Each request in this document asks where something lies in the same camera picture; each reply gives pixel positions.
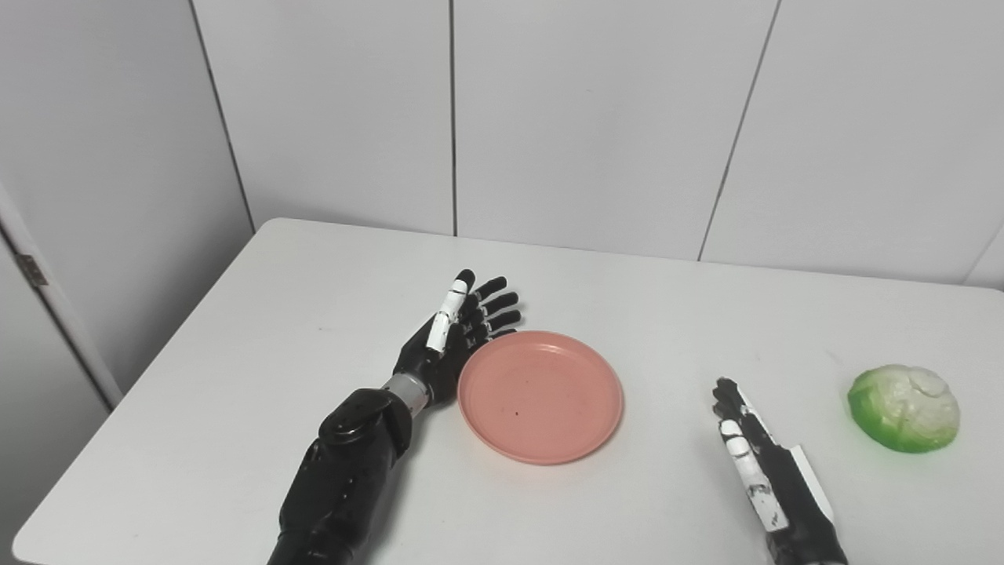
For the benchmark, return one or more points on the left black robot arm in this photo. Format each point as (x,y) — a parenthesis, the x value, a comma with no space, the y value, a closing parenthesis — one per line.
(345,479)

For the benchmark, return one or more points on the pink plate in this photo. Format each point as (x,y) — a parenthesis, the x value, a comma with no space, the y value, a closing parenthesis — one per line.
(541,396)

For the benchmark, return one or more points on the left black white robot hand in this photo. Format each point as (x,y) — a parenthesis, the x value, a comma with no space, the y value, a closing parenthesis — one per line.
(427,361)

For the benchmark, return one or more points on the green white toy cabbage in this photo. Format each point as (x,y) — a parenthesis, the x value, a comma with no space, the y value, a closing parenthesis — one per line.
(902,408)

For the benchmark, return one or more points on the metal door hinge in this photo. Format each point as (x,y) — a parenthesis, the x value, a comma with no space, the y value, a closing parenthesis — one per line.
(32,270)

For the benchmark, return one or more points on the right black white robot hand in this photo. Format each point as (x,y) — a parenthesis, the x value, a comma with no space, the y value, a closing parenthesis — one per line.
(792,494)

